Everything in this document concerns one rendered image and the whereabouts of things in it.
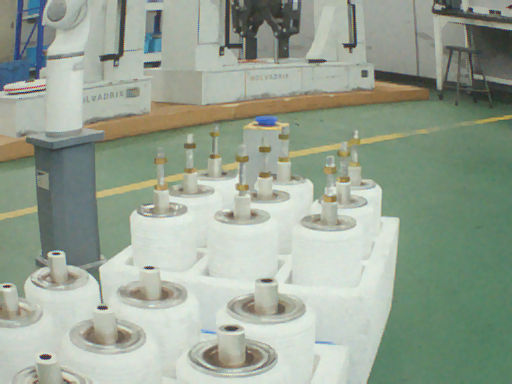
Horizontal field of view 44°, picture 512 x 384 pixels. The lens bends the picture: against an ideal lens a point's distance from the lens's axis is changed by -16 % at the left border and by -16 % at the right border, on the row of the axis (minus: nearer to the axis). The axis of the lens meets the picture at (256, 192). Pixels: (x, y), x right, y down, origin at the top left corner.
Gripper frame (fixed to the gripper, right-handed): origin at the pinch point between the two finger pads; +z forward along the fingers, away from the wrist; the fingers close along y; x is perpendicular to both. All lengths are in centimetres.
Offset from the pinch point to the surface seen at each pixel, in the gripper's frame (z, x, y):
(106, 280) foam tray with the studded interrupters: 30.9, -26.4, -4.3
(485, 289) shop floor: 47, 48, 16
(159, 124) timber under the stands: 44, 113, -203
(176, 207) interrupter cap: 21.7, -14.1, -2.7
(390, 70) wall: 37, 462, -343
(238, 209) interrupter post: 20.6, -10.8, 7.0
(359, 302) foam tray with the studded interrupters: 30.0, -6.3, 25.6
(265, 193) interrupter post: 21.1, -0.8, 1.0
